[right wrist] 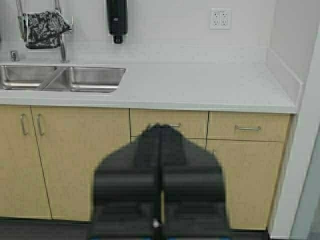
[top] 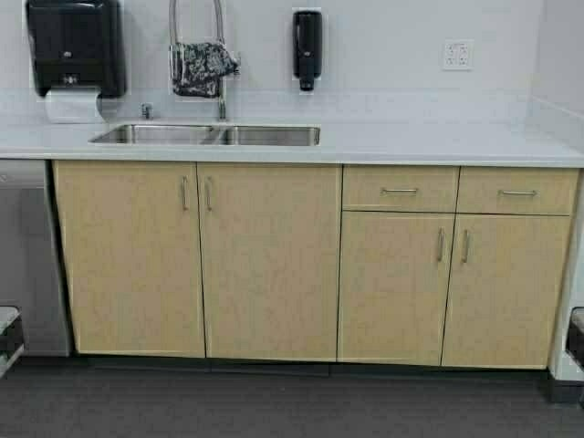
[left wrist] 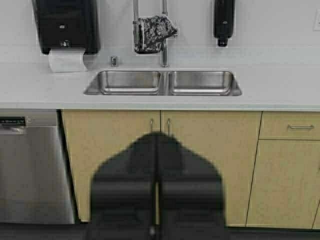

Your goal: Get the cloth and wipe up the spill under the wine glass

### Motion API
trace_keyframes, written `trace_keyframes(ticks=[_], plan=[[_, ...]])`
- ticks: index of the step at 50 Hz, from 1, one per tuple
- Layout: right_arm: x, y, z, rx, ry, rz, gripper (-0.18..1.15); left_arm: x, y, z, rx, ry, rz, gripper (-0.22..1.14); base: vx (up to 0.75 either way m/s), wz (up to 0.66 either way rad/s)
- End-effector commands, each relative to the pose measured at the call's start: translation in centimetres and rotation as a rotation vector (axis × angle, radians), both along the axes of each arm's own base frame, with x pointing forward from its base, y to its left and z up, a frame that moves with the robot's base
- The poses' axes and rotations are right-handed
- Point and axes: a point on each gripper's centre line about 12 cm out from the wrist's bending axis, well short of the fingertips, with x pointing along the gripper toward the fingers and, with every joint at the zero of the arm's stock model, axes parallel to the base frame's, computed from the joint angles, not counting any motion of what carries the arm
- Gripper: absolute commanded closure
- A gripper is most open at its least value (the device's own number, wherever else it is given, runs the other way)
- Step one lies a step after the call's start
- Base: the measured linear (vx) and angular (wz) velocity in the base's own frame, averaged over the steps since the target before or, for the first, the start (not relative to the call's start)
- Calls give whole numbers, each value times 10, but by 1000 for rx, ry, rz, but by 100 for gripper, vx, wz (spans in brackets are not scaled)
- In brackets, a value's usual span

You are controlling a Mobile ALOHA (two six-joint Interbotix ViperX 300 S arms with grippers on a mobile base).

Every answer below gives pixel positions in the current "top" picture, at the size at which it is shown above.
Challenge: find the black wall soap dispenser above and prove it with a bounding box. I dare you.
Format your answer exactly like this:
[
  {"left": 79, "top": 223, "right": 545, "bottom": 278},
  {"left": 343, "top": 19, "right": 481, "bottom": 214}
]
[{"left": 292, "top": 10, "right": 323, "bottom": 92}]

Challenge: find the left wooden drawer front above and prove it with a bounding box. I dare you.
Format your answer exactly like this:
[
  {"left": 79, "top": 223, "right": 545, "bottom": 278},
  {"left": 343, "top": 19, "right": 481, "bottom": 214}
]
[{"left": 342, "top": 165, "right": 459, "bottom": 213}]

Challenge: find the white wall power outlet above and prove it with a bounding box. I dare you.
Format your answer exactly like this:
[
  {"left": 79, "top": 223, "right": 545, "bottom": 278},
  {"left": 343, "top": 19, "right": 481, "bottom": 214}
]
[{"left": 443, "top": 39, "right": 474, "bottom": 71}]

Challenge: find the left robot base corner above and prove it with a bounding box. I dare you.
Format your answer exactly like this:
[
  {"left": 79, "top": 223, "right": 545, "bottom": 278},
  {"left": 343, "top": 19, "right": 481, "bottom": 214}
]
[{"left": 1, "top": 307, "right": 25, "bottom": 377}]

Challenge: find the wooden drawer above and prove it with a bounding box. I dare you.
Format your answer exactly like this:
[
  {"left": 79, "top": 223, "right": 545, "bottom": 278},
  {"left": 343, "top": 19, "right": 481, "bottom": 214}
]
[
  {"left": 457, "top": 167, "right": 579, "bottom": 216},
  {"left": 342, "top": 165, "right": 459, "bottom": 213}
]

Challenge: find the chrome arched sink faucet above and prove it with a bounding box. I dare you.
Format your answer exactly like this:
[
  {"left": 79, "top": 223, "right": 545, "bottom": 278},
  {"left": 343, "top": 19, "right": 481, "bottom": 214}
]
[{"left": 169, "top": 1, "right": 239, "bottom": 121}]

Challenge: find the black paper towel dispenser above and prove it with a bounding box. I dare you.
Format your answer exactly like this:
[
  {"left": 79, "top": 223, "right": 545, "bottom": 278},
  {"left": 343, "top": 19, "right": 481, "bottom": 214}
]
[{"left": 25, "top": 1, "right": 127, "bottom": 99}]

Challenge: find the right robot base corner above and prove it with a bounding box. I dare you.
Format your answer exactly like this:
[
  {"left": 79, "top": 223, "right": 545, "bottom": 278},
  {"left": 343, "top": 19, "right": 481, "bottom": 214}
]
[{"left": 566, "top": 307, "right": 584, "bottom": 368}]

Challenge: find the black white patterned cloth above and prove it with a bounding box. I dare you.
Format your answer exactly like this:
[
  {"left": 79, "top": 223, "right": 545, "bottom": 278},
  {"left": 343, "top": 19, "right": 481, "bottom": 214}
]
[{"left": 170, "top": 42, "right": 240, "bottom": 99}]

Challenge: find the steel dishwasher front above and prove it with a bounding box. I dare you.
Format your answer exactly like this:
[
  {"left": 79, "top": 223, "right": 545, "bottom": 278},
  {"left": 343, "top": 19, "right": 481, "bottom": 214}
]
[{"left": 1, "top": 159, "right": 72, "bottom": 357}]

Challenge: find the right wooden drawer front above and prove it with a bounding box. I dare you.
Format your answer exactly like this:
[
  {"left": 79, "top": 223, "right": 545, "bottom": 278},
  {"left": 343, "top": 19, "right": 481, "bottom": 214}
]
[{"left": 457, "top": 167, "right": 579, "bottom": 216}]

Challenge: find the wooden cabinet door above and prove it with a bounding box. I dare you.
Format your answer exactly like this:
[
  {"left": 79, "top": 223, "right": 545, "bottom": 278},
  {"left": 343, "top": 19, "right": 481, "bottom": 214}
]
[
  {"left": 442, "top": 214, "right": 571, "bottom": 370},
  {"left": 53, "top": 161, "right": 205, "bottom": 358},
  {"left": 198, "top": 163, "right": 341, "bottom": 361},
  {"left": 338, "top": 211, "right": 454, "bottom": 366}
]

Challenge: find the left wooden cabinet door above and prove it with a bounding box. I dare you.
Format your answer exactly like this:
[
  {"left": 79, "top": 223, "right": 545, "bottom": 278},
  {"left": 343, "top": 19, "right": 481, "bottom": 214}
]
[{"left": 53, "top": 161, "right": 205, "bottom": 358}]

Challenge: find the right wooden cabinet door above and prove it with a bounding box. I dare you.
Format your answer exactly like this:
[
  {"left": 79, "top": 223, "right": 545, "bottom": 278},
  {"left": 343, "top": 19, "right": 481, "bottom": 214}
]
[{"left": 442, "top": 214, "right": 571, "bottom": 370}]

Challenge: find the stainless steel double sink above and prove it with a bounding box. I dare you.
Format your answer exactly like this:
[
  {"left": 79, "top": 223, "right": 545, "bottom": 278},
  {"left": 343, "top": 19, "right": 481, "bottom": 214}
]
[{"left": 90, "top": 124, "right": 320, "bottom": 147}]

